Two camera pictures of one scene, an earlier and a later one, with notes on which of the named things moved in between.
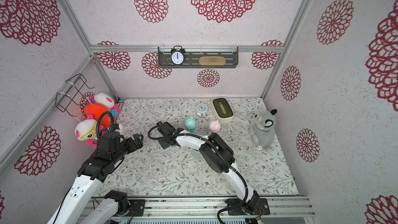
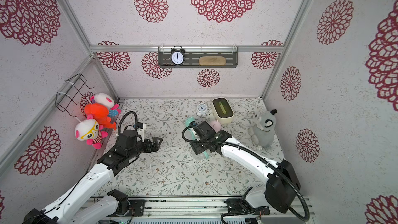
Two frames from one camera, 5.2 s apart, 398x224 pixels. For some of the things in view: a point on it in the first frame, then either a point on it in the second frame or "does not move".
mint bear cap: x=190 y=123 does not move
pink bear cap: x=215 y=126 does not move
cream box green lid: x=223 y=110 does not move
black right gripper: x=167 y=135 -> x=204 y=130
